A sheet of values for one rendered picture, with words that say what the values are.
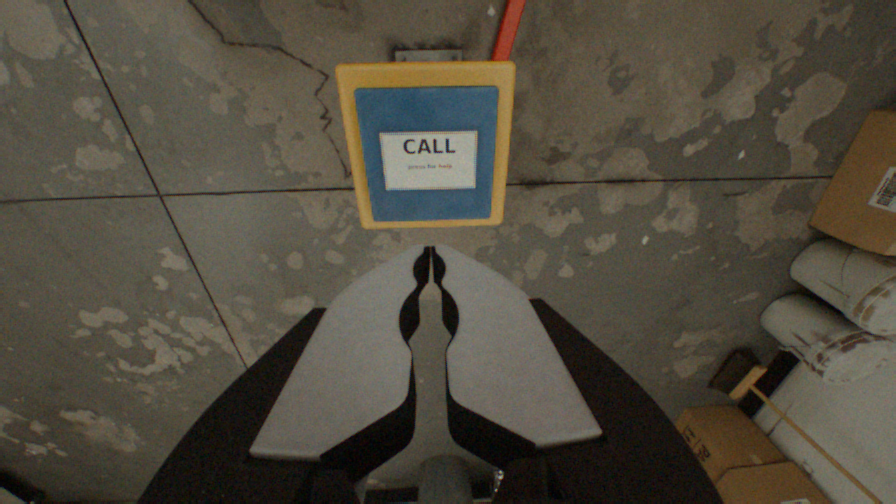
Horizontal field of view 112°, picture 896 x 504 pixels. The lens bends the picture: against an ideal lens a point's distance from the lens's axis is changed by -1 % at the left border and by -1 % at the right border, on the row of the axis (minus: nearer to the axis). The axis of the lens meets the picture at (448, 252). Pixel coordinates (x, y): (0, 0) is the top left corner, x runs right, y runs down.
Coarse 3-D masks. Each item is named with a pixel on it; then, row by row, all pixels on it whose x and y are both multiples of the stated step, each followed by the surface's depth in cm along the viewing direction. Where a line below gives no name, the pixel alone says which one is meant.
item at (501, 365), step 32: (448, 256) 11; (448, 288) 9; (480, 288) 9; (512, 288) 9; (448, 320) 9; (480, 320) 8; (512, 320) 8; (448, 352) 7; (480, 352) 7; (512, 352) 7; (544, 352) 7; (448, 384) 6; (480, 384) 6; (512, 384) 6; (544, 384) 6; (448, 416) 7; (480, 416) 6; (512, 416) 6; (544, 416) 6; (576, 416) 6; (480, 448) 6; (512, 448) 6; (544, 448) 6
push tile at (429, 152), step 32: (384, 96) 21; (416, 96) 21; (448, 96) 21; (480, 96) 21; (384, 128) 22; (416, 128) 22; (448, 128) 22; (480, 128) 23; (384, 160) 23; (416, 160) 23; (448, 160) 24; (480, 160) 24; (384, 192) 25; (416, 192) 25; (448, 192) 25; (480, 192) 25
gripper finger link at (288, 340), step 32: (288, 352) 7; (256, 384) 6; (224, 416) 6; (256, 416) 6; (192, 448) 5; (224, 448) 5; (160, 480) 5; (192, 480) 5; (224, 480) 5; (256, 480) 5; (288, 480) 5
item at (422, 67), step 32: (352, 64) 22; (384, 64) 22; (416, 64) 22; (448, 64) 22; (480, 64) 22; (512, 64) 22; (352, 96) 23; (512, 96) 23; (352, 128) 24; (352, 160) 25; (384, 224) 28; (416, 224) 28; (448, 224) 28; (480, 224) 28
